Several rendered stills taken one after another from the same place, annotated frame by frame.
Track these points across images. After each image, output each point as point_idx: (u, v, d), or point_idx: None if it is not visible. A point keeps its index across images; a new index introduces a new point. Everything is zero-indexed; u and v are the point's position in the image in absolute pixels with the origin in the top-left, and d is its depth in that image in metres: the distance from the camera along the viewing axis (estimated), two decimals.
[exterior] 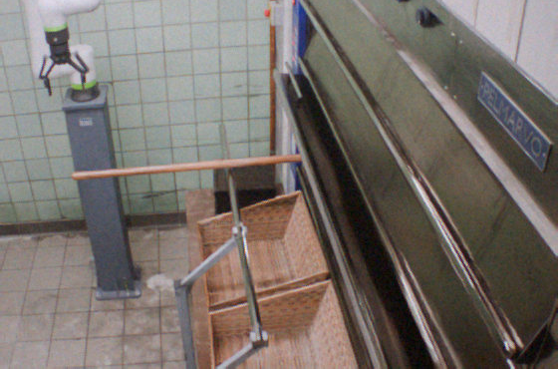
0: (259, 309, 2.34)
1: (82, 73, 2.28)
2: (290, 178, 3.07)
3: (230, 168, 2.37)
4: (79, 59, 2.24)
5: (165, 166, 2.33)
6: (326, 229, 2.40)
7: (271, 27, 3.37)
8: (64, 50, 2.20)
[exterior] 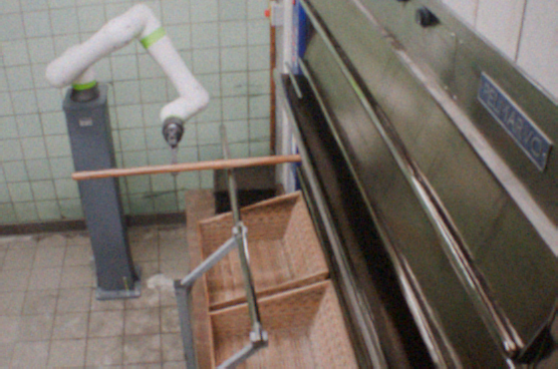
0: (259, 309, 2.34)
1: (168, 133, 2.43)
2: (290, 178, 3.07)
3: (230, 168, 2.37)
4: (168, 127, 2.48)
5: (165, 166, 2.33)
6: (326, 229, 2.40)
7: (271, 27, 3.37)
8: (165, 131, 2.55)
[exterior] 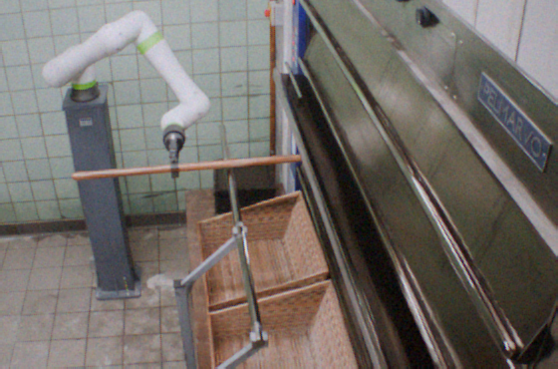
0: (259, 309, 2.34)
1: (170, 156, 2.37)
2: (290, 178, 3.07)
3: (230, 168, 2.37)
4: (169, 141, 2.41)
5: (165, 166, 2.33)
6: (326, 229, 2.40)
7: (271, 27, 3.37)
8: (165, 140, 2.48)
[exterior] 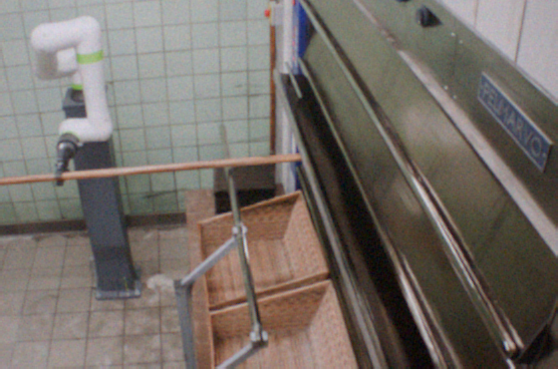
0: (259, 309, 2.34)
1: (57, 164, 2.31)
2: (290, 178, 3.07)
3: (113, 177, 2.31)
4: (58, 150, 2.35)
5: (51, 175, 2.27)
6: (326, 229, 2.40)
7: (271, 27, 3.37)
8: (58, 148, 2.42)
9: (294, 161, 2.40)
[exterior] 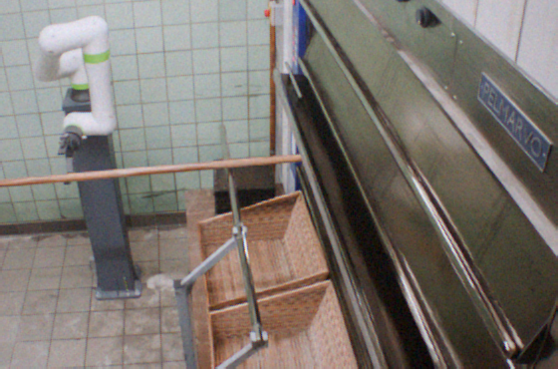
0: (259, 309, 2.34)
1: (61, 143, 2.36)
2: (290, 178, 3.07)
3: (113, 178, 2.32)
4: (63, 136, 2.41)
5: (51, 176, 2.28)
6: (326, 229, 2.40)
7: (271, 27, 3.37)
8: None
9: (294, 162, 2.40)
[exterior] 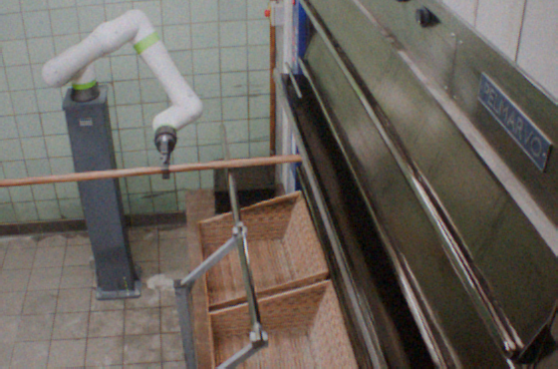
0: (259, 309, 2.34)
1: (161, 157, 2.37)
2: (290, 178, 3.07)
3: (113, 179, 2.32)
4: (160, 142, 2.41)
5: (51, 176, 2.28)
6: (326, 229, 2.40)
7: (271, 27, 3.37)
8: (157, 141, 2.48)
9: (294, 162, 2.40)
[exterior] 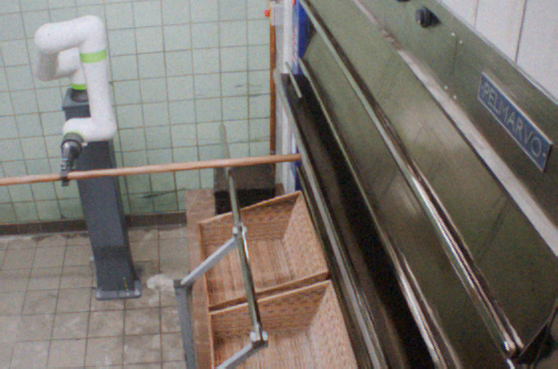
0: (259, 309, 2.34)
1: (62, 164, 2.31)
2: (290, 178, 3.07)
3: (15, 184, 2.26)
4: (63, 150, 2.35)
5: None
6: (326, 229, 2.40)
7: (271, 27, 3.37)
8: (62, 148, 2.42)
9: (190, 170, 2.35)
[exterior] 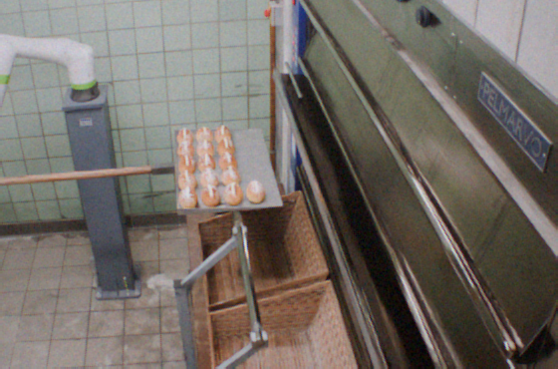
0: (259, 309, 2.34)
1: None
2: (290, 178, 3.07)
3: None
4: None
5: None
6: (326, 229, 2.40)
7: (271, 27, 3.37)
8: None
9: (46, 182, 2.28)
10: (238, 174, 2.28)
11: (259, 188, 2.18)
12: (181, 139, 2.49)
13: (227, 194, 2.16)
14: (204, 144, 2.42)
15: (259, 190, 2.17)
